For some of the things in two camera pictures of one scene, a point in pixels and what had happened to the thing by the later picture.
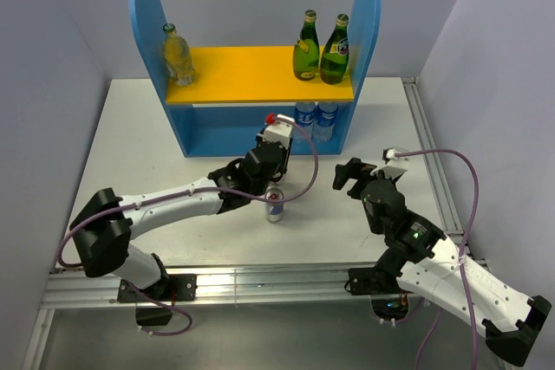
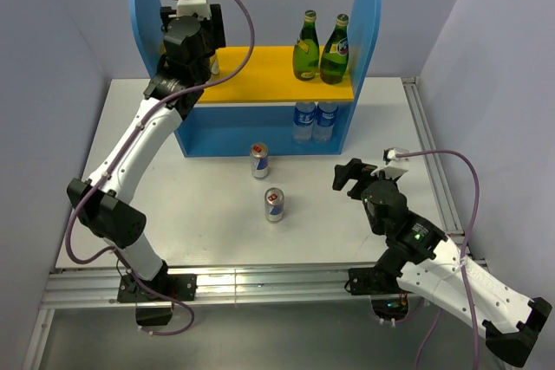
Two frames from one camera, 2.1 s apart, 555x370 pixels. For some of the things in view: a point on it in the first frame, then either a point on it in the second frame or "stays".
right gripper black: (352, 169) stays
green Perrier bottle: (306, 54) stays
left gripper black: (282, 166) → (215, 33)
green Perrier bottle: (336, 54) stays
